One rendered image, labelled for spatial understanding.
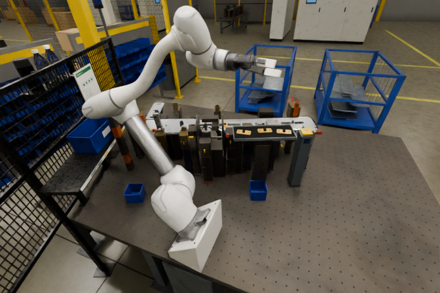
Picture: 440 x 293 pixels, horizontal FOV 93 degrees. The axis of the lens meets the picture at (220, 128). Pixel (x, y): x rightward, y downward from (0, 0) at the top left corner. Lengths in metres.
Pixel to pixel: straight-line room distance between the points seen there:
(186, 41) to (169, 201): 0.73
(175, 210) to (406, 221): 1.37
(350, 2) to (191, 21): 8.50
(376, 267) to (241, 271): 0.69
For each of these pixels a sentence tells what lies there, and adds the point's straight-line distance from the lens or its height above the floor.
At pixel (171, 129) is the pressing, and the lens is 1.65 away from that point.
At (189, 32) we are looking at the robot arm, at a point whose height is 1.77.
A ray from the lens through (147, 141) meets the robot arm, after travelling 1.24.
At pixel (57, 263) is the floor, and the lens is 2.52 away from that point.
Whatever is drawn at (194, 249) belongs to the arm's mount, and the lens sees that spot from 1.07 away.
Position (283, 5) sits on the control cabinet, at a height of 1.24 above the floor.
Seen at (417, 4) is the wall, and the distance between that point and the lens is 16.03.
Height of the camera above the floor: 1.90
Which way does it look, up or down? 34 degrees down
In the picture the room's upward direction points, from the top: 2 degrees counter-clockwise
